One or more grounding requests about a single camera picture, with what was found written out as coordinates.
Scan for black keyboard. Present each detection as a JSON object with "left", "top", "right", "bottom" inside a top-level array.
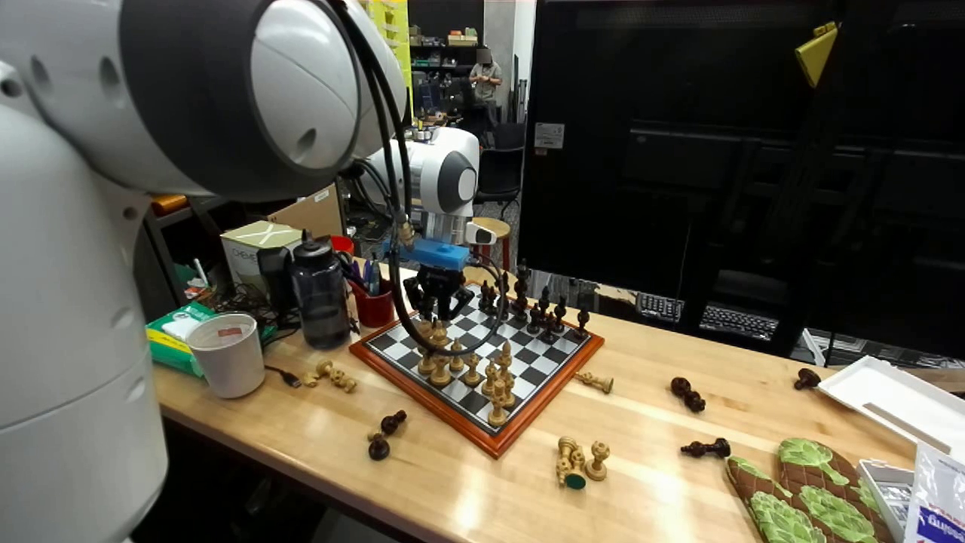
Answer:
[{"left": 696, "top": 299, "right": 782, "bottom": 341}]

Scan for black jar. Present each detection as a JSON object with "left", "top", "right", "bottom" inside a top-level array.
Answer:
[{"left": 290, "top": 239, "right": 352, "bottom": 350}]

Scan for white paper cup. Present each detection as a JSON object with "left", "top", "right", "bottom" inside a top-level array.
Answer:
[{"left": 188, "top": 311, "right": 268, "bottom": 403}]

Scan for large black cabinet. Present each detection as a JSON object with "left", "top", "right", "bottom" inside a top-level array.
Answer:
[{"left": 517, "top": 0, "right": 965, "bottom": 355}]

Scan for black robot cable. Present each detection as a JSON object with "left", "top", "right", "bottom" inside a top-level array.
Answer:
[{"left": 320, "top": 0, "right": 475, "bottom": 355}]

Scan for white tray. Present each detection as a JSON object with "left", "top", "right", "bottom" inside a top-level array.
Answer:
[{"left": 814, "top": 354, "right": 965, "bottom": 456}]

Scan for round wooden stool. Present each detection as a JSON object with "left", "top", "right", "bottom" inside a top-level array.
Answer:
[{"left": 463, "top": 214, "right": 517, "bottom": 271}]

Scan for plastic bag with blue print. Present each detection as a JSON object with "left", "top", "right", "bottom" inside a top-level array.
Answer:
[{"left": 899, "top": 442, "right": 965, "bottom": 543}]

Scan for green brown oven mitt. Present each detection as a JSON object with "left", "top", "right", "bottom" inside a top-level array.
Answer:
[{"left": 720, "top": 434, "right": 903, "bottom": 543}]

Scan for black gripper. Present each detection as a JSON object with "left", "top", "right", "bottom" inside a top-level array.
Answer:
[{"left": 404, "top": 264, "right": 475, "bottom": 326}]

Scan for yellow triangular sign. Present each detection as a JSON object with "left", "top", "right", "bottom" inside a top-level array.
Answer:
[{"left": 792, "top": 19, "right": 841, "bottom": 90}]

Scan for yellow shelf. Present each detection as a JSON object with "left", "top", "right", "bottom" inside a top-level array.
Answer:
[{"left": 364, "top": 0, "right": 415, "bottom": 94}]

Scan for clear plastic container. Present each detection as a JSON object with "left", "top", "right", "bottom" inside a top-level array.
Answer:
[{"left": 856, "top": 460, "right": 916, "bottom": 525}]

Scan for person in background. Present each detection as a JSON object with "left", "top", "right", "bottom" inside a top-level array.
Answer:
[{"left": 466, "top": 43, "right": 508, "bottom": 109}]

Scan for cream lidded container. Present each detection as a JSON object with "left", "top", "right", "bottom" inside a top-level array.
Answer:
[{"left": 220, "top": 218, "right": 304, "bottom": 311}]

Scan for cardboard box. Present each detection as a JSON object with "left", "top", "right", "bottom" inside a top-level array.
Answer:
[{"left": 265, "top": 183, "right": 343, "bottom": 241}]

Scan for black office chair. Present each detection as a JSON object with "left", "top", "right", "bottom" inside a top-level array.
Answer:
[{"left": 478, "top": 140, "right": 532, "bottom": 206}]

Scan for small black cable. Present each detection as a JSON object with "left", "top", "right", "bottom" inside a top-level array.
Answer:
[{"left": 265, "top": 363, "right": 304, "bottom": 388}]

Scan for green and white box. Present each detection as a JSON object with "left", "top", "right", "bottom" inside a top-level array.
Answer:
[{"left": 144, "top": 299, "right": 220, "bottom": 381}]

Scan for chess board with orange frame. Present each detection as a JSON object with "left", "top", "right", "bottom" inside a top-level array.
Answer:
[{"left": 348, "top": 284, "right": 610, "bottom": 463}]

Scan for tall white chess piece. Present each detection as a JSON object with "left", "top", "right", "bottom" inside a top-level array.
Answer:
[{"left": 429, "top": 354, "right": 456, "bottom": 393}]

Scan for red cup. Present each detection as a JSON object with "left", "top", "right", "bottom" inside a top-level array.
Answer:
[{"left": 348, "top": 280, "right": 399, "bottom": 328}]

